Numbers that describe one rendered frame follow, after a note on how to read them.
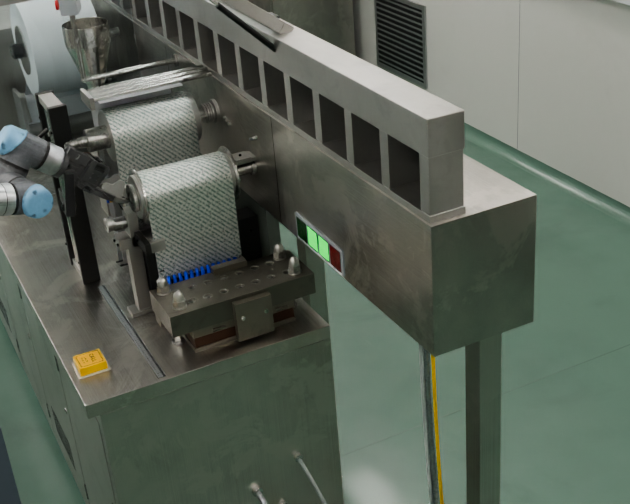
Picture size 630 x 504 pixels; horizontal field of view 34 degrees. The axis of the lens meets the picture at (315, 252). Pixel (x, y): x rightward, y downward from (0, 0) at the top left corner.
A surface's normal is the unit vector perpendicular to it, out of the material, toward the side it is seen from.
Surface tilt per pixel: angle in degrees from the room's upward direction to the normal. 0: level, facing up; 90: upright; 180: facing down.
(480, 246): 90
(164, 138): 92
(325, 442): 90
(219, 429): 90
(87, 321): 0
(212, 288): 0
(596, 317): 0
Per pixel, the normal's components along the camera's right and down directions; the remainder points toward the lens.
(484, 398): 0.44, 0.39
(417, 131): -0.89, 0.27
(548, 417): -0.07, -0.88
